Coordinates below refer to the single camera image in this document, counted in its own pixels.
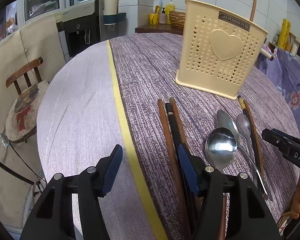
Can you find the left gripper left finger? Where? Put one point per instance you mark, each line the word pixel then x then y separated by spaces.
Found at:
pixel 51 217

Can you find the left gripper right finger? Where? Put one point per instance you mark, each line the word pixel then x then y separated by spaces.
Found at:
pixel 249 216

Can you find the black gold-tipped chopstick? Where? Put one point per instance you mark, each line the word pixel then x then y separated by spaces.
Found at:
pixel 241 103

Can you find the brown wooden chopstick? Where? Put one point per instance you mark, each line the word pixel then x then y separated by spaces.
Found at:
pixel 174 168
pixel 256 144
pixel 173 103

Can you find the large steel spoon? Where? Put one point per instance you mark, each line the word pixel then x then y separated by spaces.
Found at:
pixel 220 148

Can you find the small steel spoon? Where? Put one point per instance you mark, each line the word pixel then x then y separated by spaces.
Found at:
pixel 244 129

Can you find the purple floral cloth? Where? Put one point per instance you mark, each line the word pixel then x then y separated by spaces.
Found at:
pixel 284 72

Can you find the medium steel spoon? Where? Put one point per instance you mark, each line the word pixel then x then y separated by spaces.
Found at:
pixel 225 120

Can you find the wooden chair with cushion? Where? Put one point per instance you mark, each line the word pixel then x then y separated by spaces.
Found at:
pixel 21 121

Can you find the cream plastic utensil holder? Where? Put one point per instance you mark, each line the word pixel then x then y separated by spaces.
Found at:
pixel 219 49

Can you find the chopstick in holder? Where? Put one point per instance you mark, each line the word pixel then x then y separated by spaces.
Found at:
pixel 252 14

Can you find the purple woven tablecloth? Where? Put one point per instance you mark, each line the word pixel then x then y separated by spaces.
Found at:
pixel 146 66

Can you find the wooden side counter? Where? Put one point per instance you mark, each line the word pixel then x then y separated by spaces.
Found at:
pixel 158 28

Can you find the yellow soap bottle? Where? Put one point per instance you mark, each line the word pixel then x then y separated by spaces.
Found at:
pixel 169 8

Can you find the yellow mug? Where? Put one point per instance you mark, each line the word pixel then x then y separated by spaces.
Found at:
pixel 153 19

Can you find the water dispenser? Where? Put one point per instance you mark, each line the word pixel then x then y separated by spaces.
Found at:
pixel 82 24

